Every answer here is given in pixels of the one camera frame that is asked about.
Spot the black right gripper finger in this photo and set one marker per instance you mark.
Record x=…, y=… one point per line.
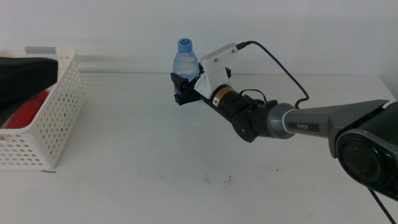
x=201, y=70
x=179, y=82

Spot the small water bottle blue cap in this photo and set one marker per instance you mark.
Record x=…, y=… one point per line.
x=185, y=63

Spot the red cola can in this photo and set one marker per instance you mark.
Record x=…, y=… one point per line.
x=28, y=112

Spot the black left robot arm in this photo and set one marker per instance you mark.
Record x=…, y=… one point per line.
x=25, y=77

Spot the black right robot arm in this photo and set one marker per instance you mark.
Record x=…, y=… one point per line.
x=311, y=121

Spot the white perforated plastic basket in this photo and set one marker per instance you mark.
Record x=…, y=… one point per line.
x=59, y=130

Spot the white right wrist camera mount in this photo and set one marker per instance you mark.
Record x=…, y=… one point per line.
x=216, y=68

